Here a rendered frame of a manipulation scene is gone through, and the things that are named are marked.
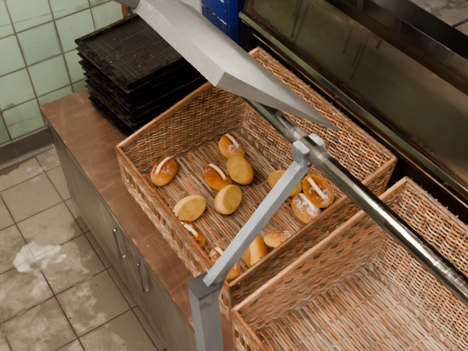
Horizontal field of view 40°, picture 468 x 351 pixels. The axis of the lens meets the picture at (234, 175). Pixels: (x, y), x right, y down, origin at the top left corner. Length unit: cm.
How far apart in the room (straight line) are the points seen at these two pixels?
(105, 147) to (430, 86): 100
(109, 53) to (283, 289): 87
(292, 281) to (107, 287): 105
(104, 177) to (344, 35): 79
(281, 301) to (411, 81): 55
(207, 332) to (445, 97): 65
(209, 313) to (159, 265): 48
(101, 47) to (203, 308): 99
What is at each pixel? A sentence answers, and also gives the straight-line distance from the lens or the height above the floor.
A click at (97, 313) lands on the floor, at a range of 228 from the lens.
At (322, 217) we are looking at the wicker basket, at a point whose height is 79.
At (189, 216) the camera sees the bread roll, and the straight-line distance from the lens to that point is 166.
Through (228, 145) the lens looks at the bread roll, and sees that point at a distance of 181.
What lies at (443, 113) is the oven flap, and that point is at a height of 103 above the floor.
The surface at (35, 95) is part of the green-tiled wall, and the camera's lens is 274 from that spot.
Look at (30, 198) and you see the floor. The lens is 269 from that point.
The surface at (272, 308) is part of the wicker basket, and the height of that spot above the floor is 65.
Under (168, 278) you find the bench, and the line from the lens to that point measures 160.
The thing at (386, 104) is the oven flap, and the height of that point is 98.
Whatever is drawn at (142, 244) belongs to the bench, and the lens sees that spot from 168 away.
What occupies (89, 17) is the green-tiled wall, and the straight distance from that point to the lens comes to 266.
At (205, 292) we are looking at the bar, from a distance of 112.
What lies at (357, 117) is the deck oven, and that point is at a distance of 157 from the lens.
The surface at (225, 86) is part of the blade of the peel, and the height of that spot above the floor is 127.
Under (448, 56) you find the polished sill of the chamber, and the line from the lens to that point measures 128.
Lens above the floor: 188
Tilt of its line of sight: 46 degrees down
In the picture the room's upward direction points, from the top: 3 degrees counter-clockwise
